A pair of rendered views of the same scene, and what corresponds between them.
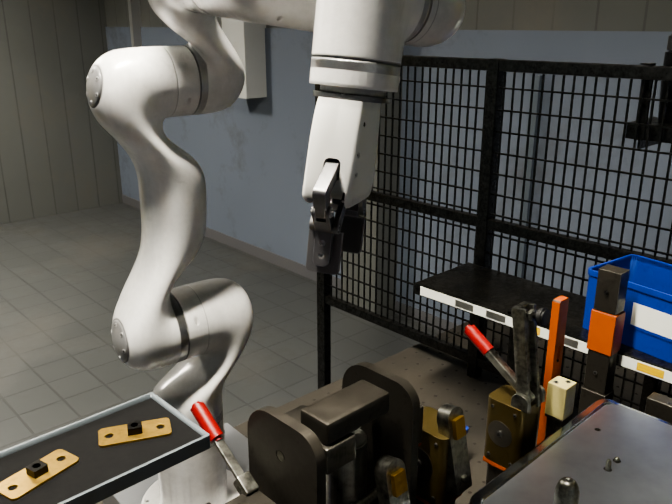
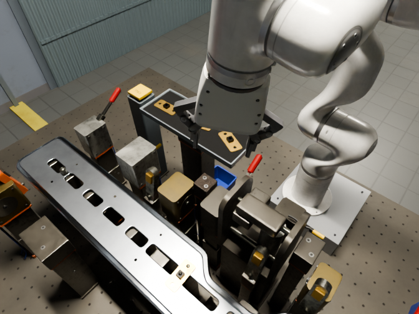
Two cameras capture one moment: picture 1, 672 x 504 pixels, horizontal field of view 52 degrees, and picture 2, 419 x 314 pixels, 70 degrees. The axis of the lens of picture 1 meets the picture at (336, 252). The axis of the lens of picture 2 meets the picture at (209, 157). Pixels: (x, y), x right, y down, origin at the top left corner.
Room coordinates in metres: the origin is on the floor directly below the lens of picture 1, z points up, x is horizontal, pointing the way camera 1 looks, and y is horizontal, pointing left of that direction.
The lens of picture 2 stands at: (0.58, -0.35, 1.79)
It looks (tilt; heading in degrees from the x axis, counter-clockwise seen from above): 49 degrees down; 83
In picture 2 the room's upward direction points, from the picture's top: straight up
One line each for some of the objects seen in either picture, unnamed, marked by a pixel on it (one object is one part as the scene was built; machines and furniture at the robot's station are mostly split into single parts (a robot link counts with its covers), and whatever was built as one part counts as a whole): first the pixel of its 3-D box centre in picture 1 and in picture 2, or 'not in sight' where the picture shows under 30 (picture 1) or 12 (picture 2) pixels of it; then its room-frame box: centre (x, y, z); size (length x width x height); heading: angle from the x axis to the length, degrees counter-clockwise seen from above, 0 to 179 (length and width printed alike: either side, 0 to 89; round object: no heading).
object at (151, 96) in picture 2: not in sight; (150, 139); (0.44, 0.52, 0.92); 0.08 x 0.08 x 0.44; 44
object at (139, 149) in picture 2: not in sight; (149, 186); (0.44, 0.30, 0.90); 0.13 x 0.08 x 0.41; 44
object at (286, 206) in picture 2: not in sight; (280, 238); (0.86, 0.05, 0.89); 0.09 x 0.08 x 0.38; 44
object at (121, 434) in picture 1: (134, 428); (230, 139); (0.71, 0.24, 1.17); 0.08 x 0.04 x 0.01; 109
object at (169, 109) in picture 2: not in sight; (166, 106); (0.53, 0.42, 1.17); 0.08 x 0.04 x 0.01; 135
